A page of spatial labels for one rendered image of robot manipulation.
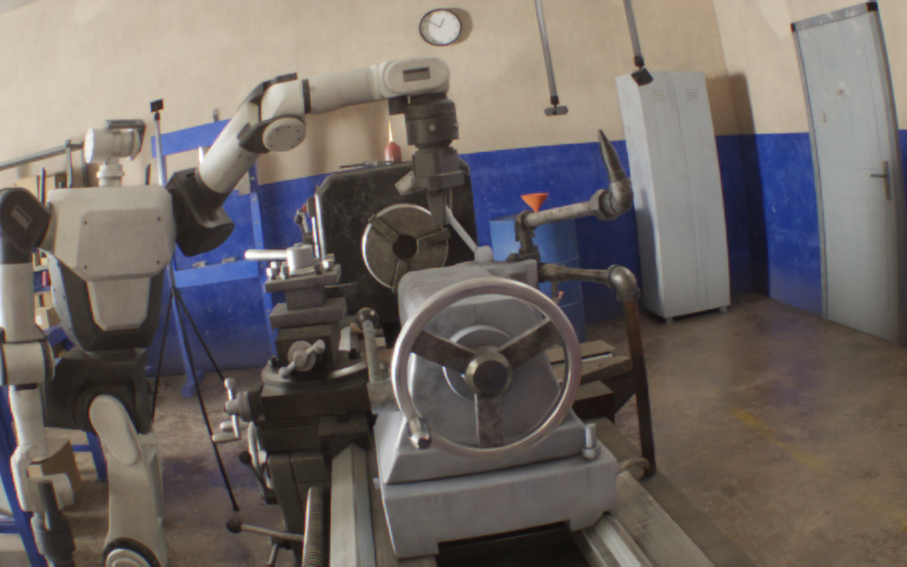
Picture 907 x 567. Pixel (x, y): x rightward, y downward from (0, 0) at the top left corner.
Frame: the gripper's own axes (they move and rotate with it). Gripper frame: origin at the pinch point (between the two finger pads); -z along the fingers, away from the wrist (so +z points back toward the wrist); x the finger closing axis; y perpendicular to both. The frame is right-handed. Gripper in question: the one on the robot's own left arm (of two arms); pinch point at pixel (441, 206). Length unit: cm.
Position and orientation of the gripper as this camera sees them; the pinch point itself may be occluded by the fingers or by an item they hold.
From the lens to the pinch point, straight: 141.7
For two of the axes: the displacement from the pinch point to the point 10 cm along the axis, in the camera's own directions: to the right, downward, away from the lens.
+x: 4.0, -1.7, 9.0
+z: -1.2, -9.8, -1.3
